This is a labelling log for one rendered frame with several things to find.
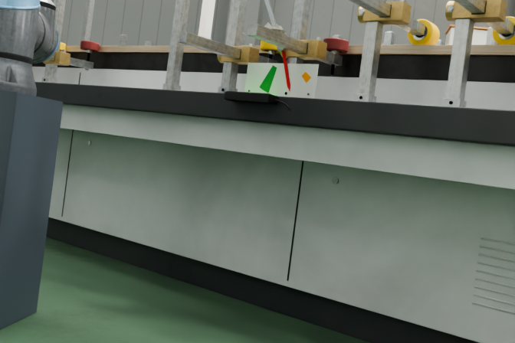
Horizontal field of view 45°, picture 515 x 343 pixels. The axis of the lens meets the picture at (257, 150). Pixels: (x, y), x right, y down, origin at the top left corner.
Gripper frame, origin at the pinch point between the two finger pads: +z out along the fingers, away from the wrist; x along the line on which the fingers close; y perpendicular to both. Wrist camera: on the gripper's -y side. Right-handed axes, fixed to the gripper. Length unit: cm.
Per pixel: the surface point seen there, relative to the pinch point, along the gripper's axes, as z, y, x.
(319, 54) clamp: 17.4, -19.5, -7.0
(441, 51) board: 12, -48, -27
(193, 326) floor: 101, 2, 7
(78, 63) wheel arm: 21, 109, -17
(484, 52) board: 12, -60, -26
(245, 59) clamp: 19.7, 6.6, -5.3
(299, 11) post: 4.8, -10.8, -6.0
